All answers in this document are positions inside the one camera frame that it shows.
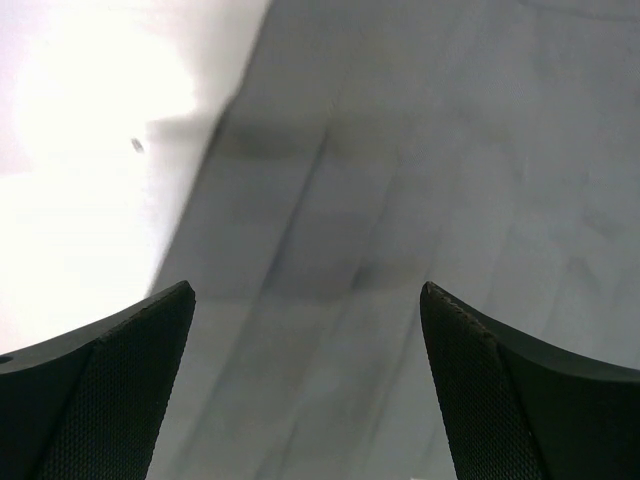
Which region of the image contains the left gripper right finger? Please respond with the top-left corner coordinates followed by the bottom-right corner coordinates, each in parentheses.
top-left (420, 282), bottom-right (639, 480)

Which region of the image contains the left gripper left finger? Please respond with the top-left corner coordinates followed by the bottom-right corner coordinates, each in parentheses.
top-left (1, 281), bottom-right (196, 480)

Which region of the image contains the grey pleated skirt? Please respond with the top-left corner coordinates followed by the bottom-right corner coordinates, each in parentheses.
top-left (149, 1), bottom-right (639, 479)

